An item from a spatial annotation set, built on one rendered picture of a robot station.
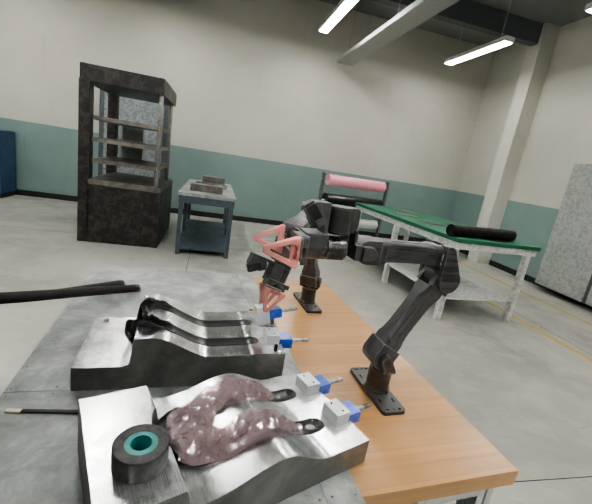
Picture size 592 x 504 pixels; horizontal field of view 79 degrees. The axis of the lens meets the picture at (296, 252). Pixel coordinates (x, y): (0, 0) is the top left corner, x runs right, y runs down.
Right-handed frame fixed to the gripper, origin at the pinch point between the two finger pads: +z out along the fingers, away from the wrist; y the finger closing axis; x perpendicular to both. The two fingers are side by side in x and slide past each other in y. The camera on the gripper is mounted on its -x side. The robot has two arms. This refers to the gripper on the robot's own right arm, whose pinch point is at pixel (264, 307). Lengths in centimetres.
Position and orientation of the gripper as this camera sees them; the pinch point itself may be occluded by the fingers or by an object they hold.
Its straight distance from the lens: 112.4
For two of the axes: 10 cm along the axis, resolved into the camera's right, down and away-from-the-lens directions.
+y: 3.1, 1.0, -9.5
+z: -4.0, 9.1, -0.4
